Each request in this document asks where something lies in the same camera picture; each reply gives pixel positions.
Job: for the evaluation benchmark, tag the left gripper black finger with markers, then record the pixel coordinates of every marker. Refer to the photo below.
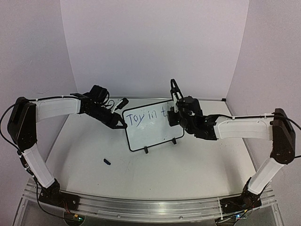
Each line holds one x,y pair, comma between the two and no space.
120,120
118,127

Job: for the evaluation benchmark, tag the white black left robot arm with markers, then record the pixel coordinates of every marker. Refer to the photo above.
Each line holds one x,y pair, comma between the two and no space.
22,127

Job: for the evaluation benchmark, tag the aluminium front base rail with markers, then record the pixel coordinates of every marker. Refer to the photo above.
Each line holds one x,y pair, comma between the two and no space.
167,211

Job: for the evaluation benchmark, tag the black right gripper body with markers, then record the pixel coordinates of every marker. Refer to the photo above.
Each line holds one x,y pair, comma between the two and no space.
178,101

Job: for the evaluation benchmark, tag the white whiteboard with black frame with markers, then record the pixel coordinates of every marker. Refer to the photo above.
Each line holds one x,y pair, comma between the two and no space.
147,125

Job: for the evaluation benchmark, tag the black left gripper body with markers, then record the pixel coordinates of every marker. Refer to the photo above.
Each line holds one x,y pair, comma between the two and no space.
97,114

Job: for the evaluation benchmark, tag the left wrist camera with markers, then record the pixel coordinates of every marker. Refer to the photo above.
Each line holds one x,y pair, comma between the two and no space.
121,104

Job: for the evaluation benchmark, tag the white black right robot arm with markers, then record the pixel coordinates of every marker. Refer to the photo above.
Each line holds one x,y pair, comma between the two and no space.
275,128

